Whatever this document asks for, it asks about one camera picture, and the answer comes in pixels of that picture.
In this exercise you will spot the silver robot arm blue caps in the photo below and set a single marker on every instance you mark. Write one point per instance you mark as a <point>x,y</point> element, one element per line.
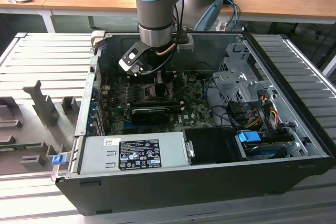
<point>155,11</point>

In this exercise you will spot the CPU socket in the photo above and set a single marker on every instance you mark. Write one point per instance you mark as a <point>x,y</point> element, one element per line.
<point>149,91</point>

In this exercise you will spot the black expansion slot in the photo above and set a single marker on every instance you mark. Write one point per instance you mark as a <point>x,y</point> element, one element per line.
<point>157,103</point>

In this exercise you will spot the black graphics card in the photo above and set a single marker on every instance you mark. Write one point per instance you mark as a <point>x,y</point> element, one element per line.
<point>149,116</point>

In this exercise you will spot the green motherboard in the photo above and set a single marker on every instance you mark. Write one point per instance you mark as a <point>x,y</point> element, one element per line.
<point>194,108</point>

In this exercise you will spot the silver metal drive cage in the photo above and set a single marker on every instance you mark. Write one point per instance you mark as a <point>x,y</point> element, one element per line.
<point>228,82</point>

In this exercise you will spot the black plastic air shroud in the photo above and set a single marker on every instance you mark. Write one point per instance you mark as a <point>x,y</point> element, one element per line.
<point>210,145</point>

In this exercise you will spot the silver power supply unit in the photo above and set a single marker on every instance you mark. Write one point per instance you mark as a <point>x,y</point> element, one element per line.
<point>99,153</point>

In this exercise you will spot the hard disk in blue carrier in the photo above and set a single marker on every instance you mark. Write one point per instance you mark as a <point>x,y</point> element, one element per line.
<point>248,138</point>

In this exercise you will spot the grey parts rack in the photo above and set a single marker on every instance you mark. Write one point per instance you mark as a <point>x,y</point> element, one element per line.
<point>39,129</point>

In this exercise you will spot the blue plastic clip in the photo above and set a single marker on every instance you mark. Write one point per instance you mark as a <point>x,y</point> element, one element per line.
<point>59,160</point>

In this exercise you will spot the black PC case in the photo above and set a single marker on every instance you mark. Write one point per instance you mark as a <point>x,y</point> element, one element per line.
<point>183,192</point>

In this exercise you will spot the green RAM stick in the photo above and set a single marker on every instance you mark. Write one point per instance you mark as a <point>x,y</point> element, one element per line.
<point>21,145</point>

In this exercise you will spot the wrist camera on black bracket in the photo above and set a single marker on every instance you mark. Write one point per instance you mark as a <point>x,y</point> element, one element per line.
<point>131,56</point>

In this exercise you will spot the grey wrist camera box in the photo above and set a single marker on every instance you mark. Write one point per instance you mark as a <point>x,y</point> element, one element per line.
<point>185,43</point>

